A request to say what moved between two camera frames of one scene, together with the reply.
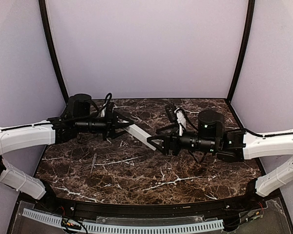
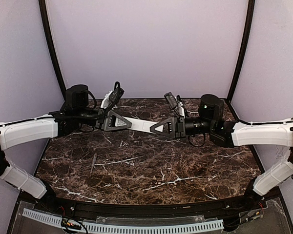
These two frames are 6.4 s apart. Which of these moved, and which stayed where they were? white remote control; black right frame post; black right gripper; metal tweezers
Moved: white remote control; black right gripper
Stayed: metal tweezers; black right frame post
